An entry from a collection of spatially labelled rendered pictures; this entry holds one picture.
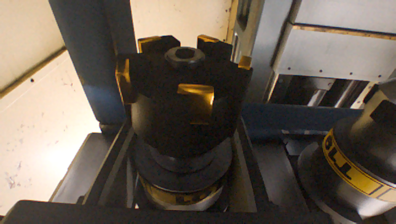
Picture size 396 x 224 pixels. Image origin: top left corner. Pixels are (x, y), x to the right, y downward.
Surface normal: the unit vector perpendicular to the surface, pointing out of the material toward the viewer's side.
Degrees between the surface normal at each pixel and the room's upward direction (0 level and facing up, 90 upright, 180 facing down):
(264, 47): 90
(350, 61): 90
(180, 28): 90
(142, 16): 90
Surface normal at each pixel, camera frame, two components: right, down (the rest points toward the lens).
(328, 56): -0.02, 0.64
